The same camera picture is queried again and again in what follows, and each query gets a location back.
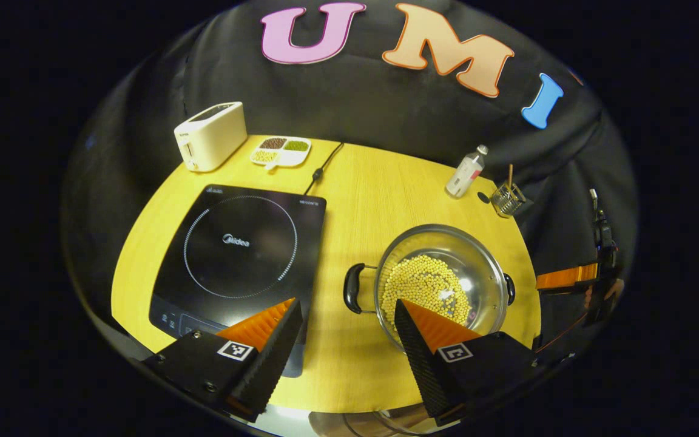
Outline black power cable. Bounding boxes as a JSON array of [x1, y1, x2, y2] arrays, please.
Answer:
[[304, 141, 345, 195]]

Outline clear glass cup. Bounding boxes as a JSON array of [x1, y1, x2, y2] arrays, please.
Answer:
[[490, 183, 527, 218]]

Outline pile of yellow soybeans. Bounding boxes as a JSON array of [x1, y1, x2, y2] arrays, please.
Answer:
[[380, 254, 471, 328]]

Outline stainless steel pot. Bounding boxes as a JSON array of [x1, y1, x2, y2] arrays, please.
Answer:
[[343, 224, 516, 353]]

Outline white divided bean dish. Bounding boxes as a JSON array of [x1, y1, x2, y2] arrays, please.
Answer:
[[249, 136, 312, 171]]

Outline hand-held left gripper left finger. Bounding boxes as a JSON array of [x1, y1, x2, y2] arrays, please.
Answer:
[[143, 297, 303, 424]]

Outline white toaster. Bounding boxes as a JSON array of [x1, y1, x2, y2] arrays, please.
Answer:
[[174, 101, 248, 172]]

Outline black induction cooktop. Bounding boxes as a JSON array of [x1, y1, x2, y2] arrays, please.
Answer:
[[149, 184, 327, 378]]

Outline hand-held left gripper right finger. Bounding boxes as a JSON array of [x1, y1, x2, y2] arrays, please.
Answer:
[[394, 299, 538, 427]]

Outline clear plastic bottle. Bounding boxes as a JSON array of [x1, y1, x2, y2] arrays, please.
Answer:
[[445, 144, 489, 198]]

